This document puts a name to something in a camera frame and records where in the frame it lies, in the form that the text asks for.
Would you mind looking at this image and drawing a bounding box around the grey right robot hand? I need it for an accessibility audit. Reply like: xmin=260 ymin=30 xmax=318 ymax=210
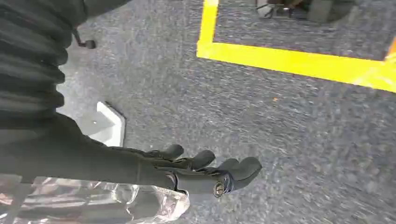
xmin=0 ymin=112 xmax=263 ymax=198

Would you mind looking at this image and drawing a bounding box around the pale metal foot plate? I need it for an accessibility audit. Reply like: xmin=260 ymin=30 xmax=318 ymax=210
xmin=75 ymin=101 xmax=127 ymax=148

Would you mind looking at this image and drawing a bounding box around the small black lever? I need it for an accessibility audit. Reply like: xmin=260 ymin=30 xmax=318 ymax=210
xmin=72 ymin=28 xmax=97 ymax=50

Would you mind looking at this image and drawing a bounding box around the ribbed grey right arm sleeve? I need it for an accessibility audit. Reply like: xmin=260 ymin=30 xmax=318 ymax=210
xmin=0 ymin=0 xmax=131 ymax=128

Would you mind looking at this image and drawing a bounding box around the yellow floor tape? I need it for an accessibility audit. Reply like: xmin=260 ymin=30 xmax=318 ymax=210
xmin=196 ymin=0 xmax=396 ymax=94

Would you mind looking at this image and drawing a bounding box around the dark equipment base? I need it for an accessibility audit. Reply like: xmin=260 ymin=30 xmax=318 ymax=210
xmin=255 ymin=0 xmax=358 ymax=23

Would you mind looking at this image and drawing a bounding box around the orange tape strip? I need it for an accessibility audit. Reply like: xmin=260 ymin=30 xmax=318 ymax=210
xmin=384 ymin=36 xmax=396 ymax=63

